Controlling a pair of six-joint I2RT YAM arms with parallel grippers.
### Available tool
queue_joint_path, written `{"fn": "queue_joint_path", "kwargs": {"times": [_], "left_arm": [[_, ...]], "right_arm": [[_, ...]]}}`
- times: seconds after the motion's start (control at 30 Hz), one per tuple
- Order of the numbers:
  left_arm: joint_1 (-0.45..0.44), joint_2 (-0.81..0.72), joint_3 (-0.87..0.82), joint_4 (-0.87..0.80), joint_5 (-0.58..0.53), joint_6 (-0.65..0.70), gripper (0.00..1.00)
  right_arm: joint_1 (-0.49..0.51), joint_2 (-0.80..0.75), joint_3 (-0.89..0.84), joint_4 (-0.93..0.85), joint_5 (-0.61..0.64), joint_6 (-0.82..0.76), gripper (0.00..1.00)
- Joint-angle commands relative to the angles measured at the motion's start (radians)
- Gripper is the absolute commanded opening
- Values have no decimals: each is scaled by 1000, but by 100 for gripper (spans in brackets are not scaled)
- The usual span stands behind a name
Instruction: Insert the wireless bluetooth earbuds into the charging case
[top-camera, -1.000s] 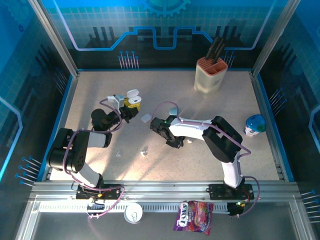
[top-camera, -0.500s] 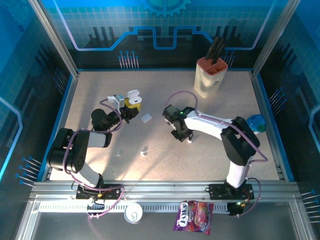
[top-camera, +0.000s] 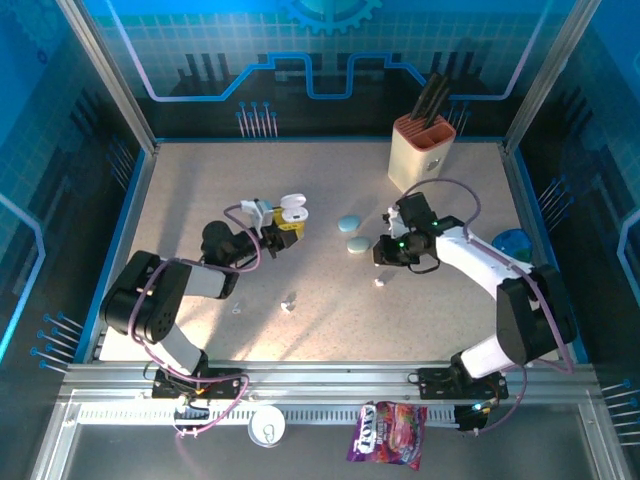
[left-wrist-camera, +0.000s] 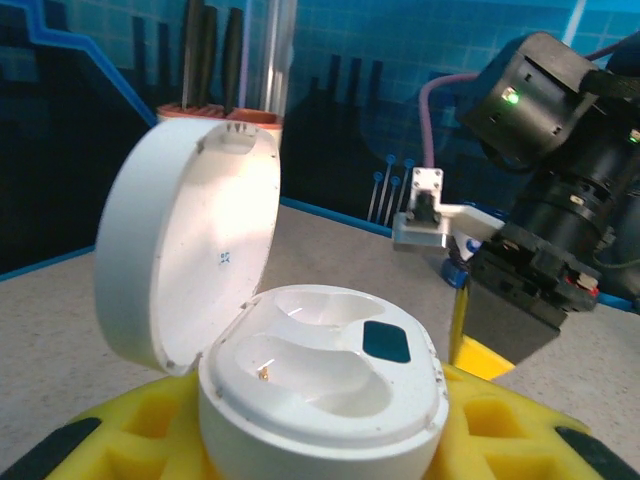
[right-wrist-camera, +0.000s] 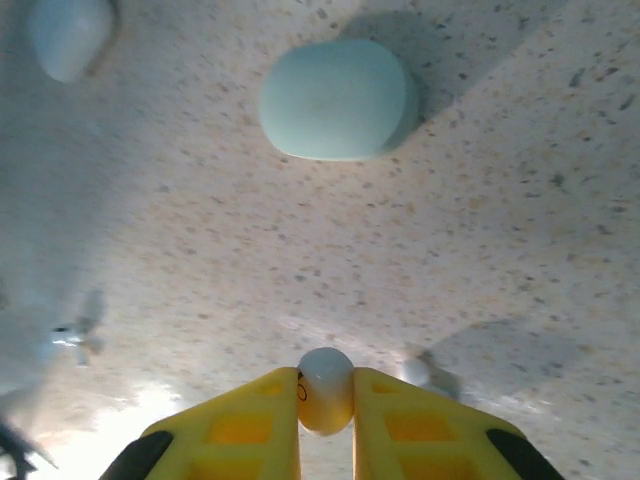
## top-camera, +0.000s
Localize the purple candy bag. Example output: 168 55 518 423
346 400 429 472

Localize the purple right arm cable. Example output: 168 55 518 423
403 178 576 435

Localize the white earbuds charging case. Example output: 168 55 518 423
278 193 310 226

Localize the beige knife block orange top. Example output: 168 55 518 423
387 113 458 191

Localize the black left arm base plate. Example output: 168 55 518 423
152 367 246 400

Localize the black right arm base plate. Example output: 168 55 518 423
407 367 510 401

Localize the white cup blue lid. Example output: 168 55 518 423
491 227 533 261

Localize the aluminium frame post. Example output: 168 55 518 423
502 0 604 151
54 0 159 154

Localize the black knife handle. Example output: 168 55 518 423
419 73 448 124
427 85 452 126
409 72 437 121

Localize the white slotted cable duct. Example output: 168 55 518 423
74 402 464 427

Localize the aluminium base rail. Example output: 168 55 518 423
58 357 609 407

